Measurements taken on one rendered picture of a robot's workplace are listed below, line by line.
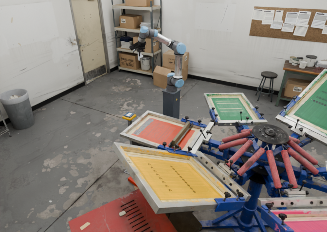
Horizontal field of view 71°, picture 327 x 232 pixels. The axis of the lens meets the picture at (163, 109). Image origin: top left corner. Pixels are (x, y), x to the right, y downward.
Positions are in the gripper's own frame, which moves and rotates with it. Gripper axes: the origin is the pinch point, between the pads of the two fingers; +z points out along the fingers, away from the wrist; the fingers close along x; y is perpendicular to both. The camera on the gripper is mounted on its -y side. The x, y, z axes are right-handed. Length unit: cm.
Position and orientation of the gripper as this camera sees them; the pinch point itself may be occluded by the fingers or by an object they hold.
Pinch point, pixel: (135, 57)
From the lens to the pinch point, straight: 260.9
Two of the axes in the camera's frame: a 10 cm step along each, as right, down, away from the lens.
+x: -5.0, -7.1, 5.0
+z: -3.0, 6.8, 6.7
